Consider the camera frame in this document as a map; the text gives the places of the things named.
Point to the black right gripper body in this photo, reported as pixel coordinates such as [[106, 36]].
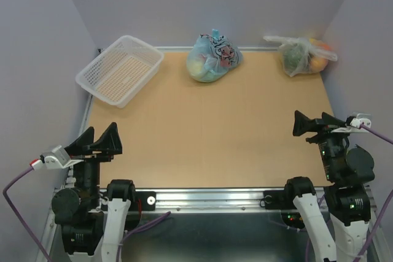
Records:
[[330, 144]]

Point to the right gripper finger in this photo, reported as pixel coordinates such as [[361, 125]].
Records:
[[303, 124], [331, 122]]

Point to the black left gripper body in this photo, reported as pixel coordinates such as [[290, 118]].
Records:
[[89, 170]]

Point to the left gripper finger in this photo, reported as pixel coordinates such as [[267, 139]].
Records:
[[81, 146], [109, 143]]

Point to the clear plastic fruit bag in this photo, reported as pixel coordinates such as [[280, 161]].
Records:
[[312, 47]]

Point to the orange fruit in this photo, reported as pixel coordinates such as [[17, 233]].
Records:
[[317, 64]]

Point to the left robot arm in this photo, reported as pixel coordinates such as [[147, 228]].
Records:
[[88, 234]]

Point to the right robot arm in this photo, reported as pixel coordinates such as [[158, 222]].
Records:
[[348, 170]]

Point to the blue printed plastic bag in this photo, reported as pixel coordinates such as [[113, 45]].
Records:
[[212, 56]]

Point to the white plastic mesh basket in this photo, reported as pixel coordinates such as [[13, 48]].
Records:
[[118, 73]]

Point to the green netted melon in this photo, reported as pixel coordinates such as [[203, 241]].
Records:
[[292, 55]]

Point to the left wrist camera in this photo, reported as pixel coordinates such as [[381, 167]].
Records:
[[56, 158]]

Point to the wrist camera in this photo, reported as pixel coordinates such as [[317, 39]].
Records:
[[355, 123], [56, 158]]

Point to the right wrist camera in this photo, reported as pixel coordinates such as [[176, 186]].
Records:
[[355, 123]]

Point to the aluminium mounting rail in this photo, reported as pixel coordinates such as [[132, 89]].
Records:
[[206, 200]]

